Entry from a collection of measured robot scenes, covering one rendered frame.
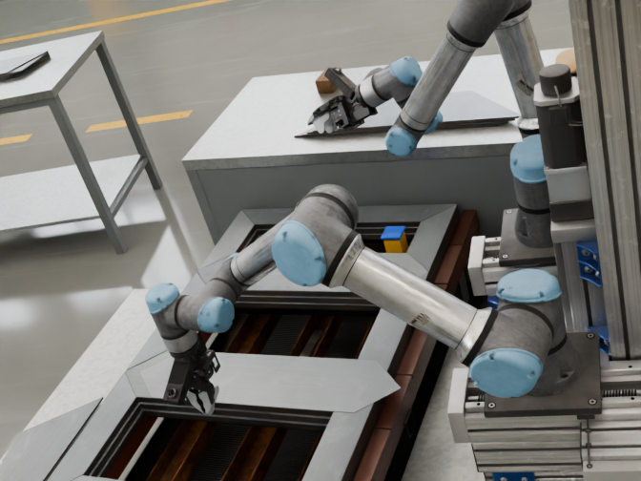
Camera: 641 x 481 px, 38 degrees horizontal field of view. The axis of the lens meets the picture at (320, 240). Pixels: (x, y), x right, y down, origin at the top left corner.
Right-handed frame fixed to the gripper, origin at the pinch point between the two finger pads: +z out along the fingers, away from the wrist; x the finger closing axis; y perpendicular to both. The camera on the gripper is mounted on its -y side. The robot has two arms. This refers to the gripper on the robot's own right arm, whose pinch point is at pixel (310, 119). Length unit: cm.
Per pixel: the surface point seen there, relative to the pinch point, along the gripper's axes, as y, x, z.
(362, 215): 23.8, 34.5, 19.5
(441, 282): 52, 21, -8
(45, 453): 60, -59, 75
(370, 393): 73, -23, -7
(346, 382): 68, -22, 0
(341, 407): 73, -29, -2
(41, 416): 50, -47, 91
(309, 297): 43.7, 2.2, 23.2
